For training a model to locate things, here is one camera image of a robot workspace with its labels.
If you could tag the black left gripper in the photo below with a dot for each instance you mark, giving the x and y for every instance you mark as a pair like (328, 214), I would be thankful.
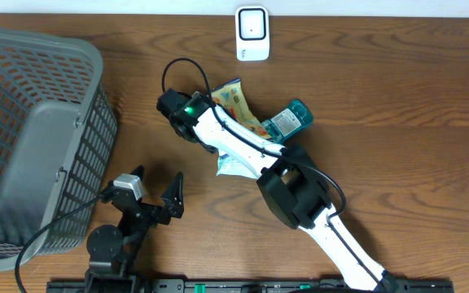
(163, 216)

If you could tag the green wet wipes pack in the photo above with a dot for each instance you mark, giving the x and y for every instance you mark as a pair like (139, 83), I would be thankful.
(229, 166)

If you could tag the large snack bag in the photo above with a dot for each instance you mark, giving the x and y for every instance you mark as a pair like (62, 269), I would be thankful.
(230, 96)

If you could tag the teal mouthwash bottle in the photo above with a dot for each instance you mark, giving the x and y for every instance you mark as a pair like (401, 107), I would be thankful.
(295, 117)

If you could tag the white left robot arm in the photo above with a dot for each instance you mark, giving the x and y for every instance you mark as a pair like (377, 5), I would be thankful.
(113, 249)

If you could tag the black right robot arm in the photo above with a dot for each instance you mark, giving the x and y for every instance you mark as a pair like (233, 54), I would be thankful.
(295, 191)

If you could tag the grey plastic shopping basket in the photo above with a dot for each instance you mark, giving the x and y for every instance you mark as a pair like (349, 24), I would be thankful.
(57, 131)

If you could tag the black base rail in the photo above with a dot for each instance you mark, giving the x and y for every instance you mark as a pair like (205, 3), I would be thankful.
(201, 286)

